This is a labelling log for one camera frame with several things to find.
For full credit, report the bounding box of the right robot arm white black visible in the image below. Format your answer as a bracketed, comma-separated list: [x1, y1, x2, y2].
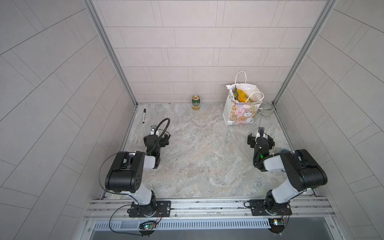
[247, 127, 328, 216]

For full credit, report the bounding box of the striped ceramic mug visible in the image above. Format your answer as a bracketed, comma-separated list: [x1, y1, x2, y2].
[258, 103, 275, 117]

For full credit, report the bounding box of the left circuit board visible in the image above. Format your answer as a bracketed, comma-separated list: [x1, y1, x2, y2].
[139, 221, 157, 231]

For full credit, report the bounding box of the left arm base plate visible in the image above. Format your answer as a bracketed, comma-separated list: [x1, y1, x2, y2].
[127, 201, 171, 218]

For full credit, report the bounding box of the right circuit board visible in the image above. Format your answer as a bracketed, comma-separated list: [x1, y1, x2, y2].
[268, 219, 286, 234]

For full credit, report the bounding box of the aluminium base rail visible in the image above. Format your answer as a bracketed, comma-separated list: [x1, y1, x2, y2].
[84, 196, 335, 221]

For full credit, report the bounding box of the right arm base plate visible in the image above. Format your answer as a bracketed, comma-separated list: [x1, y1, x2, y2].
[244, 199, 292, 216]

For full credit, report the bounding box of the green drink can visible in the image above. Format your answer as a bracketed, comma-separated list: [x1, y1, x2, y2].
[192, 96, 201, 111]

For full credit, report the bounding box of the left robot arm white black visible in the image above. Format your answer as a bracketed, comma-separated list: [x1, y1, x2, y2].
[104, 118, 171, 218]

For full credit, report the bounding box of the white paper bag pig print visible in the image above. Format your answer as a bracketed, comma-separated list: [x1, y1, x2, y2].
[223, 71, 265, 126]

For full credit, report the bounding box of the large yellow snack bag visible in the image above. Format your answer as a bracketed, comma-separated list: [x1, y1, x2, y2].
[234, 89, 248, 103]

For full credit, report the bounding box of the circuit board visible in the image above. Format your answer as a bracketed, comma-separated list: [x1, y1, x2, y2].
[268, 219, 286, 234]
[139, 221, 157, 231]

